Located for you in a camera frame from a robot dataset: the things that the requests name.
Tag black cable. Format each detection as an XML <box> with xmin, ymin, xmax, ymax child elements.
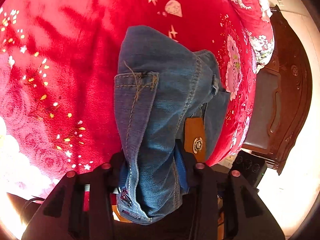
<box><xmin>20</xmin><ymin>197</ymin><xmax>45</xmax><ymax>224</ymax></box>

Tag red rose print blanket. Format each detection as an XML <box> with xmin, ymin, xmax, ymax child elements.
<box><xmin>0</xmin><ymin>0</ymin><xmax>250</xmax><ymax>200</ymax></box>

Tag floral quilt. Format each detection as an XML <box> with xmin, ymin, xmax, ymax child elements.
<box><xmin>215</xmin><ymin>0</ymin><xmax>275</xmax><ymax>74</ymax></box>

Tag dark wooden bed board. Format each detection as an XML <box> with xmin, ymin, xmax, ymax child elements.
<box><xmin>241</xmin><ymin>4</ymin><xmax>313</xmax><ymax>175</ymax></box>

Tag black speaker box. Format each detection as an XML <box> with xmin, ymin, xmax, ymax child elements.
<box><xmin>232</xmin><ymin>150</ymin><xmax>268</xmax><ymax>188</ymax></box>

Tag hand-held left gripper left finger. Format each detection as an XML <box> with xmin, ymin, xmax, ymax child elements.
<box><xmin>21</xmin><ymin>152</ymin><xmax>125</xmax><ymax>240</ymax></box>

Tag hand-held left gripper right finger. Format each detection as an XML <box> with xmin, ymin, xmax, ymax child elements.
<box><xmin>174</xmin><ymin>140</ymin><xmax>285</xmax><ymax>240</ymax></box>

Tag blue denim pants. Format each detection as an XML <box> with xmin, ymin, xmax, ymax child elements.
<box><xmin>114</xmin><ymin>25</ymin><xmax>230</xmax><ymax>224</ymax></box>

